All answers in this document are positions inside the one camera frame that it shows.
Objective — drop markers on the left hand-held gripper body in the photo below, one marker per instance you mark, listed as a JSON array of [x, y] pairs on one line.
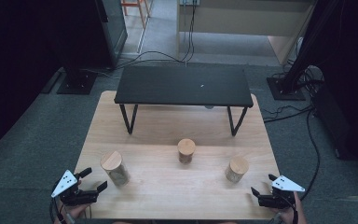
[[74, 196]]

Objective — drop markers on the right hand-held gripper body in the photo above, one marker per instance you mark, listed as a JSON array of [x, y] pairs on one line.
[[276, 200]]

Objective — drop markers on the tall glass jar wooden lid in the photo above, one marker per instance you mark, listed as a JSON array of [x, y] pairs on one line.
[[115, 168]]

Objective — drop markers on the short jar pale grain contents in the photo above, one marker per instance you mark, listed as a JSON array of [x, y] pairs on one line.
[[236, 169]]

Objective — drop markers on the small jar cork lid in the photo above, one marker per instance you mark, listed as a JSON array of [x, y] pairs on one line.
[[186, 151]]

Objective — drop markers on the black metal-legged shelf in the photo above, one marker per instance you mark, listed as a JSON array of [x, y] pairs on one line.
[[167, 84]]

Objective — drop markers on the person's left hand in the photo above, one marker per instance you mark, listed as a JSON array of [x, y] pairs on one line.
[[74, 211]]

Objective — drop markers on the person's right hand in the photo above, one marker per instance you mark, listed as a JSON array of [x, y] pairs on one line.
[[292, 216]]

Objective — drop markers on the black equipment case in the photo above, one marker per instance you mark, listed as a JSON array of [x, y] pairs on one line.
[[338, 124]]

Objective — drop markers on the dark display panel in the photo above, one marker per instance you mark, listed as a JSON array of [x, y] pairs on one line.
[[113, 28]]

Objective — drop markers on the beige desk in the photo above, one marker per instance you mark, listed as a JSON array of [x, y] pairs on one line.
[[230, 15]]

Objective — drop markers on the orange wooden stool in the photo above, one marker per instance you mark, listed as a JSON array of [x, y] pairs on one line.
[[141, 9]]

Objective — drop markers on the white power strip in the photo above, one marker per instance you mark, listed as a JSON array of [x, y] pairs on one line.
[[189, 2]]

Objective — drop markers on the black metal stand post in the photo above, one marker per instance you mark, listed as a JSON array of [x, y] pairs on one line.
[[310, 37]]

